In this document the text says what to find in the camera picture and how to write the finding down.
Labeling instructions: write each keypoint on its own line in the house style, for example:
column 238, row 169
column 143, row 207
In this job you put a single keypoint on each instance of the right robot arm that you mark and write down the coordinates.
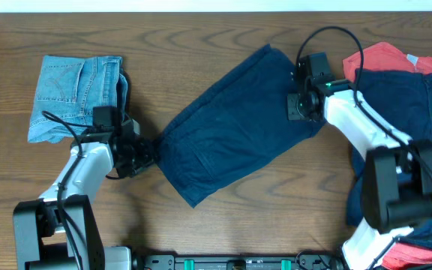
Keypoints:
column 396, row 194

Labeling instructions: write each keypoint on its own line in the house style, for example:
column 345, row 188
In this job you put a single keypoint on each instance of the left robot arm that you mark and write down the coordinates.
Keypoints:
column 58, row 230

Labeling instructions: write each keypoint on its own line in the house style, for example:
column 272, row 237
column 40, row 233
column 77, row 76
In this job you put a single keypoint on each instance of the folded light blue jeans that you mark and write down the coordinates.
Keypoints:
column 70, row 88

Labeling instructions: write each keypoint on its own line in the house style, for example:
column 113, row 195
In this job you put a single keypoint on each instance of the red t-shirt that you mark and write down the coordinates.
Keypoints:
column 385, row 57

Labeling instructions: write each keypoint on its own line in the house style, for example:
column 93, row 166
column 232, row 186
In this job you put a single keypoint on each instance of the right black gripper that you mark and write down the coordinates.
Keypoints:
column 295, row 106

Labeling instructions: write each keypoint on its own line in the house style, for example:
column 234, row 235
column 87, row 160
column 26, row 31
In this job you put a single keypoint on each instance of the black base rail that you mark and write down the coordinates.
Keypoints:
column 223, row 262

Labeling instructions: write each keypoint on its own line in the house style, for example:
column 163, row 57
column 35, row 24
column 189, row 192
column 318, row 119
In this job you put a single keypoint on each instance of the navy shorts in pile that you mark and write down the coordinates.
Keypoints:
column 402, row 98

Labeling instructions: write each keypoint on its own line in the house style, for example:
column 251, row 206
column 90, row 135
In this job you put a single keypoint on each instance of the navy blue shorts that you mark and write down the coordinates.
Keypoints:
column 234, row 128

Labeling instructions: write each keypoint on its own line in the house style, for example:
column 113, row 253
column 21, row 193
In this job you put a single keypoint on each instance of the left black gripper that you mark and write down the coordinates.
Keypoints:
column 141, row 154

